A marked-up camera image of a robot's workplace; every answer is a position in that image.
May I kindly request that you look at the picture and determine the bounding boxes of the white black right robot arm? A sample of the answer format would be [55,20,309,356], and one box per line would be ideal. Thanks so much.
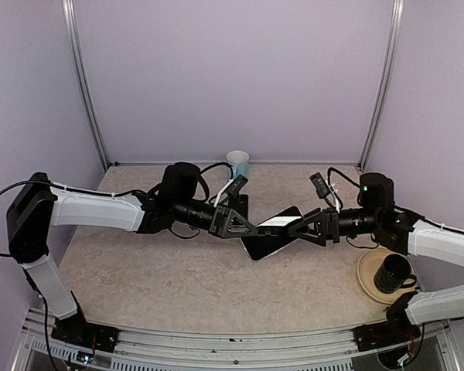
[287,172,464,343]

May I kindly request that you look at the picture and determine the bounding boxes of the beige round plate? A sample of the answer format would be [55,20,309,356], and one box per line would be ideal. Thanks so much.
[357,247,417,305]

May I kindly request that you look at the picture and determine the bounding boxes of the right aluminium corner post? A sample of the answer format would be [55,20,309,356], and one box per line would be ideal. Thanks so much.
[358,0,405,172]

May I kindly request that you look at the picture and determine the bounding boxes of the aluminium front rail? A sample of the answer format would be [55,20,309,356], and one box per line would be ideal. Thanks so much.
[8,308,463,370]

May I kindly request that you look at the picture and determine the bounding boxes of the dark green mug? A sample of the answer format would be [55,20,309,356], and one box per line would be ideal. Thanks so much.
[374,254,417,294]

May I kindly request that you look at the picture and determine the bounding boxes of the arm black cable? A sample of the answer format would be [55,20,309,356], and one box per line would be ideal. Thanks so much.
[326,166,464,237]
[0,162,233,258]

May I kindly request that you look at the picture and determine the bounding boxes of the light blue ceramic mug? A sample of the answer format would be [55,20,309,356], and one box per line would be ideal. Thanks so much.
[226,150,250,179]

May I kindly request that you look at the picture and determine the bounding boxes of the silver-edged black smartphone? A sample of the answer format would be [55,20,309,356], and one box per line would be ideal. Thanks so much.
[228,194,249,219]

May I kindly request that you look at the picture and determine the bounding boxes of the left aluminium corner post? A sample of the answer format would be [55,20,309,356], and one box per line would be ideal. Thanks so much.
[62,0,111,172]

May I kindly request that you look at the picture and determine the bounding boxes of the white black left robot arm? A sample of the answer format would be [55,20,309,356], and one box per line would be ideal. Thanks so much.
[6,162,258,344]

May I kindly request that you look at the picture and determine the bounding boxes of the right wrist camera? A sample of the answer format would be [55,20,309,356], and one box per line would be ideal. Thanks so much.
[309,172,331,199]

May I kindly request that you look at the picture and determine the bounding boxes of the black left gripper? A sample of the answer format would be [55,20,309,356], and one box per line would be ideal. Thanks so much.
[172,197,258,238]

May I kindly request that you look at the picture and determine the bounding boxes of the aluminium corner post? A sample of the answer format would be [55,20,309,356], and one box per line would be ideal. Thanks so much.
[62,0,111,172]
[358,0,405,172]

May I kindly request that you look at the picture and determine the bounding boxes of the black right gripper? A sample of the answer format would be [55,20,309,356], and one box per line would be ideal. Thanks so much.
[290,206,381,246]

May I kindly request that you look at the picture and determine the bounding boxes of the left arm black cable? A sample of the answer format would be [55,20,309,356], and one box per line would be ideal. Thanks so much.
[0,162,233,258]

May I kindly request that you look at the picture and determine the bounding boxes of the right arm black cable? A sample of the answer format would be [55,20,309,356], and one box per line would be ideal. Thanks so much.
[326,166,464,237]

